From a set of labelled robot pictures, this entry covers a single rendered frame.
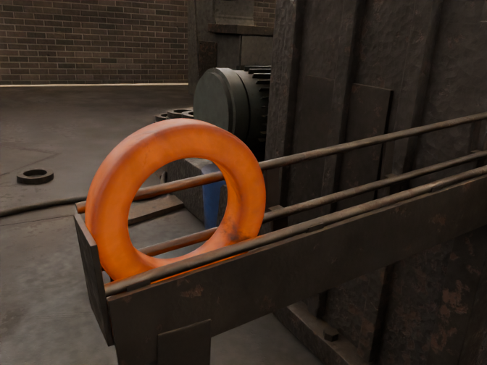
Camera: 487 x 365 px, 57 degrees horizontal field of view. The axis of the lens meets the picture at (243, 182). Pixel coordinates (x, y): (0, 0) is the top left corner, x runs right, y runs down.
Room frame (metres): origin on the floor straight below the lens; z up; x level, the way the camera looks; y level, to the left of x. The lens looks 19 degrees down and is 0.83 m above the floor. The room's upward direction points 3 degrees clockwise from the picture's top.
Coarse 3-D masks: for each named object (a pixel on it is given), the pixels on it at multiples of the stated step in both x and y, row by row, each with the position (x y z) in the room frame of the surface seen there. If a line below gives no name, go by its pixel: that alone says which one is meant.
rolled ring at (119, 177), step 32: (160, 128) 0.40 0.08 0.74; (192, 128) 0.41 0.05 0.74; (128, 160) 0.38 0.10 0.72; (160, 160) 0.39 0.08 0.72; (224, 160) 0.43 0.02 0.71; (256, 160) 0.45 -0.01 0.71; (96, 192) 0.37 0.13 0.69; (128, 192) 0.38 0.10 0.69; (256, 192) 0.45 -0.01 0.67; (96, 224) 0.36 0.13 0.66; (224, 224) 0.45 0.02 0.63; (256, 224) 0.45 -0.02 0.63; (128, 256) 0.37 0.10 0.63
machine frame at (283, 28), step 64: (320, 0) 1.21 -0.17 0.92; (384, 0) 1.03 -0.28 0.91; (448, 0) 0.90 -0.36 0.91; (320, 64) 1.19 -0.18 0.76; (384, 64) 1.01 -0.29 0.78; (448, 64) 0.87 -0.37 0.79; (320, 128) 1.15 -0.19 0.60; (384, 128) 0.97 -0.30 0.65; (448, 128) 0.85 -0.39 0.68; (320, 192) 1.13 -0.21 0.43; (384, 192) 0.92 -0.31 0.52; (448, 256) 0.80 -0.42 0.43; (320, 320) 1.07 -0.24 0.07; (384, 320) 0.91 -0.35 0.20
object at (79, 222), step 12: (84, 228) 0.37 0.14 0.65; (84, 240) 0.36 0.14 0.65; (84, 252) 0.38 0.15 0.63; (96, 252) 0.34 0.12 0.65; (84, 264) 0.39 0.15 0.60; (96, 264) 0.34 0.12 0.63; (96, 276) 0.34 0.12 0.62; (96, 288) 0.34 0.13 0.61; (96, 300) 0.36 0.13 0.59; (96, 312) 0.37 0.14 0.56; (108, 312) 0.34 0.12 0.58; (108, 324) 0.34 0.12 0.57; (108, 336) 0.34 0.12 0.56
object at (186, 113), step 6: (192, 108) 2.87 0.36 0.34; (156, 114) 2.75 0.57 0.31; (162, 114) 2.78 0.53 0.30; (168, 114) 2.51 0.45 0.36; (174, 114) 2.47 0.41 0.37; (180, 114) 2.46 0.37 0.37; (186, 114) 2.28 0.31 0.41; (192, 114) 2.37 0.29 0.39; (156, 120) 2.71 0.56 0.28; (162, 120) 2.67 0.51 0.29; (162, 168) 2.54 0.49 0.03; (156, 174) 2.49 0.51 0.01
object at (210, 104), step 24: (216, 72) 1.90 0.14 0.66; (240, 72) 1.92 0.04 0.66; (264, 72) 1.96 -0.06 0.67; (216, 96) 1.85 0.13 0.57; (240, 96) 1.78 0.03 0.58; (264, 96) 1.82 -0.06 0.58; (216, 120) 1.84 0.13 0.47; (240, 120) 1.75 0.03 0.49; (264, 120) 1.82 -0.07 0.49; (264, 144) 1.88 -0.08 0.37; (168, 168) 2.18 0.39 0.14; (192, 168) 1.93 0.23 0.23; (192, 192) 1.92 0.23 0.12
